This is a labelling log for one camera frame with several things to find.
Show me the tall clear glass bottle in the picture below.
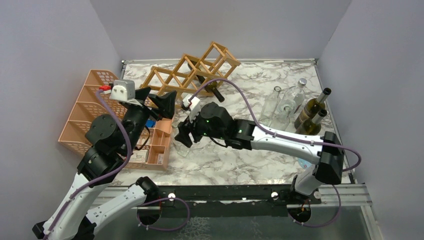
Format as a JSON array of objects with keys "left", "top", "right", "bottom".
[{"left": 270, "top": 105, "right": 292, "bottom": 131}]

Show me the clear square glass bottle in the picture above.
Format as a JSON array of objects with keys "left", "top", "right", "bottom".
[{"left": 258, "top": 86, "right": 282, "bottom": 127}]

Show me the wooden wine rack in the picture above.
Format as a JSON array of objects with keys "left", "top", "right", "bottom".
[{"left": 140, "top": 41, "right": 241, "bottom": 100}]

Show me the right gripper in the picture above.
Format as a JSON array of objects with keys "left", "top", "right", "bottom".
[{"left": 175, "top": 106, "right": 226, "bottom": 148}]

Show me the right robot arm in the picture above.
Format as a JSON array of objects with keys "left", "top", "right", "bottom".
[{"left": 175, "top": 102, "right": 344, "bottom": 204}]

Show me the green wine bottle front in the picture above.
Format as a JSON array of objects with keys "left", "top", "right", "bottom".
[{"left": 295, "top": 109, "right": 328, "bottom": 136}]

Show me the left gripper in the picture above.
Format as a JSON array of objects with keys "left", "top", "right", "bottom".
[{"left": 123, "top": 86, "right": 178, "bottom": 154}]

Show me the clear bottle silver cap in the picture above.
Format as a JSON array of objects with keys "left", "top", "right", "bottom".
[{"left": 281, "top": 78, "right": 308, "bottom": 115}]

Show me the dark green wine bottle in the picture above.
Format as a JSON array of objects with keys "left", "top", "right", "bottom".
[{"left": 195, "top": 75, "right": 225, "bottom": 103}]

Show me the green wine bottle rear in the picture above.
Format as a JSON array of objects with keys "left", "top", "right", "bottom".
[{"left": 294, "top": 87, "right": 332, "bottom": 130}]

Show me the white card box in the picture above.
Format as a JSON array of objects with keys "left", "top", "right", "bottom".
[{"left": 129, "top": 149, "right": 149, "bottom": 163}]

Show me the peach desk organizer tray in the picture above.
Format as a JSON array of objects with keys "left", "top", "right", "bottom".
[{"left": 126, "top": 118, "right": 173, "bottom": 171}]

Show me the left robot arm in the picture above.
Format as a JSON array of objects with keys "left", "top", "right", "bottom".
[{"left": 32, "top": 87, "right": 177, "bottom": 240}]

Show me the blue white packaged item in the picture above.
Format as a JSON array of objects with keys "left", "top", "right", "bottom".
[{"left": 297, "top": 158, "right": 313, "bottom": 169}]

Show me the peach plastic file rack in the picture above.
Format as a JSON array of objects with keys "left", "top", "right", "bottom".
[{"left": 58, "top": 69, "right": 118, "bottom": 157}]

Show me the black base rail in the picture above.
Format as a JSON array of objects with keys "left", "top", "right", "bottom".
[{"left": 109, "top": 183, "right": 369, "bottom": 220}]

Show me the blue small object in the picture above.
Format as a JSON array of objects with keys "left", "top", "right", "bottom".
[{"left": 145, "top": 119, "right": 156, "bottom": 128}]

